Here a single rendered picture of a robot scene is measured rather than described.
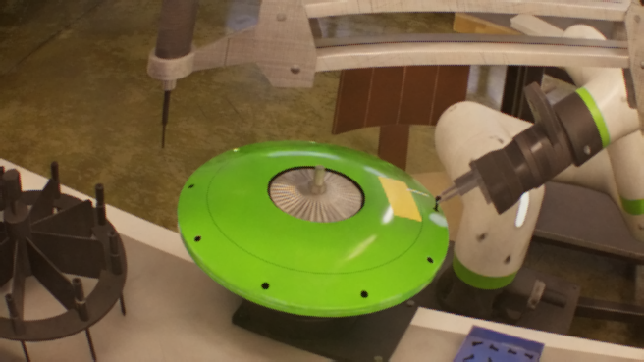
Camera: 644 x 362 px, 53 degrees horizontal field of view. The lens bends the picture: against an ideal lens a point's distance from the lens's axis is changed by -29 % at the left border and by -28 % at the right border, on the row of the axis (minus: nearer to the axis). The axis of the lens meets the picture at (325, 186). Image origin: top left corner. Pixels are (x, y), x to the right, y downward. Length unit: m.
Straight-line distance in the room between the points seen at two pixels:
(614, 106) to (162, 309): 0.67
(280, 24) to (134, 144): 2.45
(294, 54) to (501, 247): 0.58
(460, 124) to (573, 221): 1.38
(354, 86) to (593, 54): 1.16
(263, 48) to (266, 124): 2.57
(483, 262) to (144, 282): 0.49
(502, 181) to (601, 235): 1.64
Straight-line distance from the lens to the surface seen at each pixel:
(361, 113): 1.86
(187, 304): 1.05
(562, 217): 2.60
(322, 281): 0.86
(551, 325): 1.31
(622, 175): 1.30
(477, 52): 0.70
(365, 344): 1.01
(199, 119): 3.28
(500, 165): 1.00
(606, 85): 1.02
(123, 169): 2.98
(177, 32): 0.72
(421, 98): 1.91
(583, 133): 1.00
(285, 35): 0.69
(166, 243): 1.14
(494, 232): 1.17
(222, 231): 0.90
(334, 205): 0.94
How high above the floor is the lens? 1.62
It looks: 33 degrees down
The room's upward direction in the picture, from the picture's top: 9 degrees clockwise
